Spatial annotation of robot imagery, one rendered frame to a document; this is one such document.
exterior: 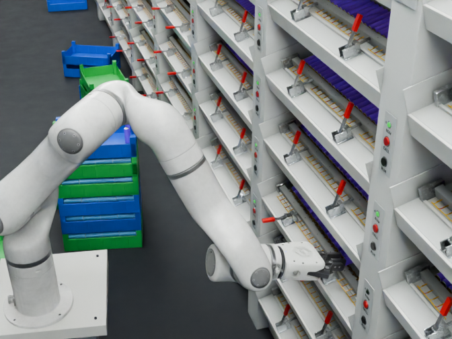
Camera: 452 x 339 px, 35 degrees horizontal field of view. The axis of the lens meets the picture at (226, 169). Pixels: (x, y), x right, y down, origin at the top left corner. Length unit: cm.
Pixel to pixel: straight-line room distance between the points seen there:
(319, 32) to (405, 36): 41
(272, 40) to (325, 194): 44
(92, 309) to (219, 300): 64
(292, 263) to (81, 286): 73
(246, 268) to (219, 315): 99
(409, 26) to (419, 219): 35
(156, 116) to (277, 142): 61
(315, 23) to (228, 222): 52
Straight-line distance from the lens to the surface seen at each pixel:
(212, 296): 254
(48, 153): 162
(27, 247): 188
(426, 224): 132
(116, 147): 257
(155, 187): 317
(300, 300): 202
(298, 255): 163
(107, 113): 151
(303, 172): 183
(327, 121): 165
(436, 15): 118
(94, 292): 208
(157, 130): 144
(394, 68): 130
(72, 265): 218
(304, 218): 194
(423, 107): 128
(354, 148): 154
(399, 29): 127
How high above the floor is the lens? 162
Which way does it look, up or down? 29 degrees down
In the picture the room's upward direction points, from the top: straight up
